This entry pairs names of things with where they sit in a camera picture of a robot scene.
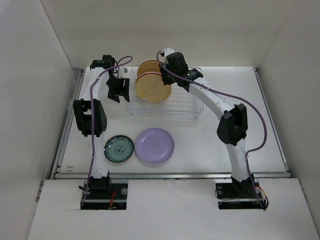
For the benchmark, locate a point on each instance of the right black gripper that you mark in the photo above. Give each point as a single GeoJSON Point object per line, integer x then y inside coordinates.
{"type": "Point", "coordinates": [165, 78]}

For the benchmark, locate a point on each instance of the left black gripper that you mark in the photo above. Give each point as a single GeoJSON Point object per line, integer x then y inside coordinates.
{"type": "Point", "coordinates": [122, 90]}

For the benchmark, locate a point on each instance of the pink plastic plate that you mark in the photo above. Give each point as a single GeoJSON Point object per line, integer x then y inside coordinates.
{"type": "Point", "coordinates": [149, 73]}

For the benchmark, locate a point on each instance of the cream white plastic plate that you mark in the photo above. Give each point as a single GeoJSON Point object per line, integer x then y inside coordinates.
{"type": "Point", "coordinates": [148, 66]}

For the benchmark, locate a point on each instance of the yellow plastic plate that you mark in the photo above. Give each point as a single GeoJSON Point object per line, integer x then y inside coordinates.
{"type": "Point", "coordinates": [151, 88]}

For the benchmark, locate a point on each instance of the blue patterned ceramic plate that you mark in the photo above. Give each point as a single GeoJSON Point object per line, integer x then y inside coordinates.
{"type": "Point", "coordinates": [118, 149]}

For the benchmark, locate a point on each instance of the lavender plastic plate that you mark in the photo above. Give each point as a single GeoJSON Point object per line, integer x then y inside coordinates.
{"type": "Point", "coordinates": [154, 146]}

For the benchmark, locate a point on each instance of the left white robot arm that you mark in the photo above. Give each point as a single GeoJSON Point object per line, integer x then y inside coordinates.
{"type": "Point", "coordinates": [91, 119]}

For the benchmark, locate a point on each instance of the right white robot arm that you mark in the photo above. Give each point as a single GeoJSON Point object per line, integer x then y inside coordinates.
{"type": "Point", "coordinates": [233, 118]}

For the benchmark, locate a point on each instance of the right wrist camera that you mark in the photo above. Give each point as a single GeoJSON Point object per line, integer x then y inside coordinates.
{"type": "Point", "coordinates": [166, 51]}

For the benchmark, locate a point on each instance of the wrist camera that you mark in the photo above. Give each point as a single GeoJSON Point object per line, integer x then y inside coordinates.
{"type": "Point", "coordinates": [122, 72]}
{"type": "Point", "coordinates": [166, 51]}

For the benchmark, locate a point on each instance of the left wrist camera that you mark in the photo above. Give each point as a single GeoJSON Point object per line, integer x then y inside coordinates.
{"type": "Point", "coordinates": [122, 72]}

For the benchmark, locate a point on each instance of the white wire dish rack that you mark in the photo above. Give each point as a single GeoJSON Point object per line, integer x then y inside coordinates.
{"type": "Point", "coordinates": [180, 109]}

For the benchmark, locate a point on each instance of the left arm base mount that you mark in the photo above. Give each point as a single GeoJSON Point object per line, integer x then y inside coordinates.
{"type": "Point", "coordinates": [114, 198]}

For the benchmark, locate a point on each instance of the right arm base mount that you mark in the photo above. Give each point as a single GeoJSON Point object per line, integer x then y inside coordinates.
{"type": "Point", "coordinates": [229, 199]}

